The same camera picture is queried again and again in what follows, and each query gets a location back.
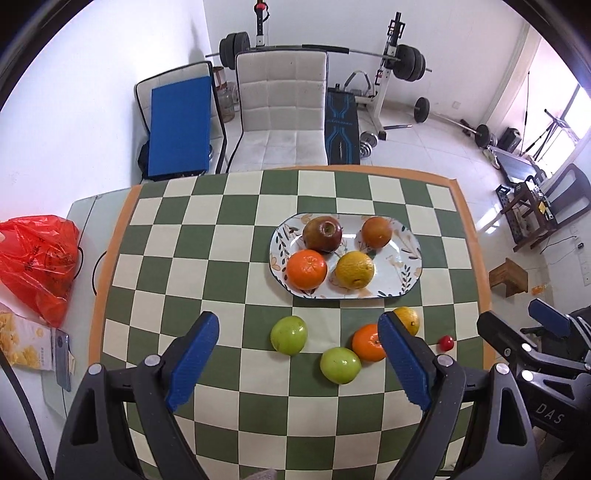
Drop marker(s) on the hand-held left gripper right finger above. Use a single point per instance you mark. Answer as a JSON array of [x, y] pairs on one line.
[[406, 360]]

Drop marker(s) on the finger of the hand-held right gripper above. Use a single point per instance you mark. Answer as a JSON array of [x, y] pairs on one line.
[[505, 339], [551, 319]]

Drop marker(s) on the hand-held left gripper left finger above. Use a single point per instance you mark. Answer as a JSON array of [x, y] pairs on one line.
[[194, 360]]

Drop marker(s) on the small yellow orange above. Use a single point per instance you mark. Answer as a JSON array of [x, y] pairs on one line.
[[410, 319]]

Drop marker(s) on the small bright tangerine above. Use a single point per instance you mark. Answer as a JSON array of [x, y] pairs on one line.
[[367, 344]]

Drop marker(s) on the red cherry tomato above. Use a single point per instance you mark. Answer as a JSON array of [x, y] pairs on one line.
[[446, 343]]

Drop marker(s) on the green apple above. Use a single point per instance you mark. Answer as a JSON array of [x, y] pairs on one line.
[[340, 365], [289, 335]]

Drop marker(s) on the floral oval plate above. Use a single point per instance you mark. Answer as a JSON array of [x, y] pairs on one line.
[[392, 277]]

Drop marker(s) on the small wooden stool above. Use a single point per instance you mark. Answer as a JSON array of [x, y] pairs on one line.
[[508, 274]]

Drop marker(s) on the green checkered tablecloth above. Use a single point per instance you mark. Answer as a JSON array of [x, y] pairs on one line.
[[207, 258]]

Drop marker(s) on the large yellow orange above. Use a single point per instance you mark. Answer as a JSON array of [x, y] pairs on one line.
[[354, 270]]

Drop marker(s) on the dark wooden chair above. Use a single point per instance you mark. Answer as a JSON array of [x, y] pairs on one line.
[[565, 194]]

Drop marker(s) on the grey smartphone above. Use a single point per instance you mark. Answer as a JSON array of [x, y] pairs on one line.
[[63, 360]]

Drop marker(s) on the dark reddish orange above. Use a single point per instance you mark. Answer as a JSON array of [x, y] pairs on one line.
[[376, 231]]

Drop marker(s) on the large bright tangerine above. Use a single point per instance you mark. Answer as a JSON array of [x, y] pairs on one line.
[[307, 269]]

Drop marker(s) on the dark red apple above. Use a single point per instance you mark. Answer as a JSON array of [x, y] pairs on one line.
[[322, 234]]

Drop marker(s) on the yellow snack box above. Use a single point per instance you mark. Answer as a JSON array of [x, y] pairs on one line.
[[25, 344]]

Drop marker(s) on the black speaker box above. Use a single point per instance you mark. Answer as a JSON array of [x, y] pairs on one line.
[[511, 139]]

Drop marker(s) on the red plastic bag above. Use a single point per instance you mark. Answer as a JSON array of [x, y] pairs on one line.
[[37, 263]]

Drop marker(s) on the black tripod stand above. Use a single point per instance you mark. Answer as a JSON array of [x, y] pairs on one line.
[[549, 129]]

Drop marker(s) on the floor barbell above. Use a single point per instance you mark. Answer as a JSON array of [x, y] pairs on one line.
[[482, 134]]

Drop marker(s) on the chrome dumbbell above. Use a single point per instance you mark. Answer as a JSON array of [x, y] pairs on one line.
[[371, 144]]

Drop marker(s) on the black blue weight bench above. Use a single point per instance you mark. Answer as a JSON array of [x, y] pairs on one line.
[[342, 129]]

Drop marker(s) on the white padded chair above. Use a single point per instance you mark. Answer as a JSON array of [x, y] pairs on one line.
[[279, 115]]

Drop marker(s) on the glass jar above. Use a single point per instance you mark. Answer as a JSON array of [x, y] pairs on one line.
[[227, 99]]

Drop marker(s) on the white squat rack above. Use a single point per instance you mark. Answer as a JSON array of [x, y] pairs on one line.
[[385, 83]]

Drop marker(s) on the chair with blue cushion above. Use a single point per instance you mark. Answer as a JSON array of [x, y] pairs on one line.
[[184, 70]]

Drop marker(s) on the racked barbell with plates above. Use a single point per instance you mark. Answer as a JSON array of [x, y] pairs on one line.
[[411, 62]]

